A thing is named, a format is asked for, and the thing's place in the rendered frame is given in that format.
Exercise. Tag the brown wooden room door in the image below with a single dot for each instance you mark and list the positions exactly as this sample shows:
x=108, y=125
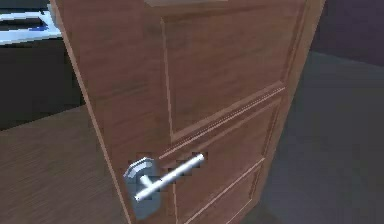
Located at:
x=213, y=66

